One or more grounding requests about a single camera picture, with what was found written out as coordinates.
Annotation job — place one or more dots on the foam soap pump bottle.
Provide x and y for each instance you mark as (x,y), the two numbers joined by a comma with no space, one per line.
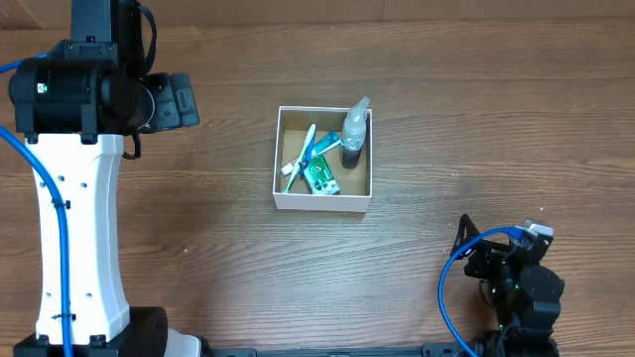
(354,133)

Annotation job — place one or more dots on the blue disposable razor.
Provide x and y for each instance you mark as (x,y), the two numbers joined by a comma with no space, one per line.
(306,155)

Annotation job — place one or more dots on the green Dettol soap bar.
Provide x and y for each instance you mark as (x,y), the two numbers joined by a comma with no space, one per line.
(320,178)

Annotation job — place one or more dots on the green white toothbrush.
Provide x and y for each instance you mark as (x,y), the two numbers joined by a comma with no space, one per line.
(311,134)

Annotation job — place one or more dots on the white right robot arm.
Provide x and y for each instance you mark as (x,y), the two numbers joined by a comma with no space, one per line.
(524,295)

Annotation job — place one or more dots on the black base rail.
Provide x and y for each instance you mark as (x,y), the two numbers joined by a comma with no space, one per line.
(435,349)

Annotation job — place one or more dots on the white cardboard box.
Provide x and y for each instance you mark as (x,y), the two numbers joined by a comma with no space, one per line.
(356,185)

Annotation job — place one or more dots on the green white toothpaste tube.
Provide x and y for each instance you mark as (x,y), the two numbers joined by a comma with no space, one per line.
(327,143)

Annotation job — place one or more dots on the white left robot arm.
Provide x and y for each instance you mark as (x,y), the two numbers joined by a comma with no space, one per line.
(74,108)

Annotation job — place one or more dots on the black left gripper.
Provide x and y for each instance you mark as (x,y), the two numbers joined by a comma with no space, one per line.
(167,113)

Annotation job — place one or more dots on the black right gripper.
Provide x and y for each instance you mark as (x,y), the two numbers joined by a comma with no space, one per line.
(484,253)

